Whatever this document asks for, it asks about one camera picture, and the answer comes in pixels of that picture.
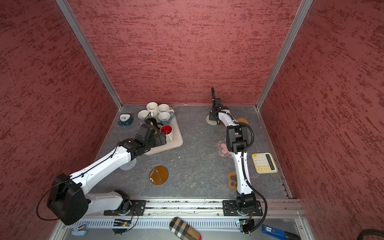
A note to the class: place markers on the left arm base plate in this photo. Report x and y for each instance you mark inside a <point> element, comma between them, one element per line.
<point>128,208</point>

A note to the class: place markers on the grey woven round coaster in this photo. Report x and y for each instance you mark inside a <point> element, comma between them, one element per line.
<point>130,165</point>

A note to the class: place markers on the brown paw coaster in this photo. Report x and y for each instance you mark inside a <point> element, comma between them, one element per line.
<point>232,180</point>

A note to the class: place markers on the light blue floral mug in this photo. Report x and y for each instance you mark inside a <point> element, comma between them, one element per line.
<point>166,117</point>

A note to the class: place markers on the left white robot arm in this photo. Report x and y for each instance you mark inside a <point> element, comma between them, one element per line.
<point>70,198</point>

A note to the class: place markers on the pink flower coaster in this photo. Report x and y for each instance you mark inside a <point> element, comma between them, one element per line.
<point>223,150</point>

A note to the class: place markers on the white mug back left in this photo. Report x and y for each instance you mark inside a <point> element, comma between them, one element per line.
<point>143,115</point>

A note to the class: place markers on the cream calculator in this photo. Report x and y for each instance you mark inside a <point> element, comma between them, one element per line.
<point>264,163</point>

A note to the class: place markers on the black mug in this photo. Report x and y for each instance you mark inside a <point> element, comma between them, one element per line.
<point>153,122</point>

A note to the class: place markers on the brown wooden round coaster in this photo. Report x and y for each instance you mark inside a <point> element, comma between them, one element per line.
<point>158,175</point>

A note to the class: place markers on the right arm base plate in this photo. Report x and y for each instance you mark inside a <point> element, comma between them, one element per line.
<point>230,209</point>

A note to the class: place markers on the plaid case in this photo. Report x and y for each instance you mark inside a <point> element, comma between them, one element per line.
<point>183,230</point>

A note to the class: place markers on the white mug back right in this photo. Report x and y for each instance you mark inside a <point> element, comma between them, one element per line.
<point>164,108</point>

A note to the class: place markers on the white mug back middle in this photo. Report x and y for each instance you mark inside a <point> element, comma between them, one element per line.
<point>152,107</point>

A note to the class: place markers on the small stapler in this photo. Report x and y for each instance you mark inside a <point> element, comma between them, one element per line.
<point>80,230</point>

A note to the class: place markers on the tan woven round coaster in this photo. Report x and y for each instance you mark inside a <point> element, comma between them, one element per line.
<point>243,120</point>

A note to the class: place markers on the blue tool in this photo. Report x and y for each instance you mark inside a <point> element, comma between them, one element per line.
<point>279,234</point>

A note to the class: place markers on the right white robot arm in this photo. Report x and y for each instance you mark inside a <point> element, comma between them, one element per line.
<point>239,138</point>

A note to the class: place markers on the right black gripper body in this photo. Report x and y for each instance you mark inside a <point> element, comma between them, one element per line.
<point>212,117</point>

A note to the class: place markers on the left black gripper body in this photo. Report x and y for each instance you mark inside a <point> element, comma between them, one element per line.
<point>155,142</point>

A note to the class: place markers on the white mug red inside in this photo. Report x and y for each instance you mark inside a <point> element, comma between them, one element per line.
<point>167,130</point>

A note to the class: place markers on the white woven round coaster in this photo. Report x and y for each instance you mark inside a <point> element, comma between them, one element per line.
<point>212,122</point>

